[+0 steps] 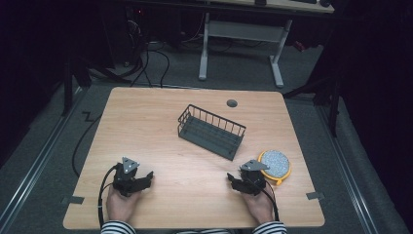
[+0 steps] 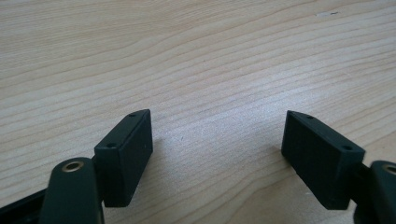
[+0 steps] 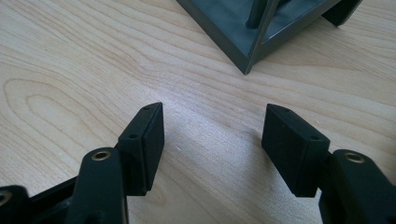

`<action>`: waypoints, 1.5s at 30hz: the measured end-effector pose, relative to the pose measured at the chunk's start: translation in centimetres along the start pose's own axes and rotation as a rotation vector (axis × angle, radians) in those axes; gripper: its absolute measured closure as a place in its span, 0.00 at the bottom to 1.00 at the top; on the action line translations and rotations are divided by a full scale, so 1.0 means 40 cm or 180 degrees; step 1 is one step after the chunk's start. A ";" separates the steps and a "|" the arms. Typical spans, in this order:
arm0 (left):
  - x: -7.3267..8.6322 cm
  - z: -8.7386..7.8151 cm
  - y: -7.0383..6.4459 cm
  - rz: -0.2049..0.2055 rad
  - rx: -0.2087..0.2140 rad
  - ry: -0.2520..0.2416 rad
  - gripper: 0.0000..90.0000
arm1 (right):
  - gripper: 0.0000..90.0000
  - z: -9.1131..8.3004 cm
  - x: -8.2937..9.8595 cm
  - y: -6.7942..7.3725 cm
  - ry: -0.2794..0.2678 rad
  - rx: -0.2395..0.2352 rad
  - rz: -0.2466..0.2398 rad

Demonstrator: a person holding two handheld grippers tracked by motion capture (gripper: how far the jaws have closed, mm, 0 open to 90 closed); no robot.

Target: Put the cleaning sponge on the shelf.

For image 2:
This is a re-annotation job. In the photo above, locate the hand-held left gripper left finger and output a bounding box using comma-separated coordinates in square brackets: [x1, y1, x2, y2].
[93, 108, 154, 208]

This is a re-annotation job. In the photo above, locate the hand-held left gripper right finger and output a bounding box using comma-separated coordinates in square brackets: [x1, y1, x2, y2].
[280, 109, 366, 211]

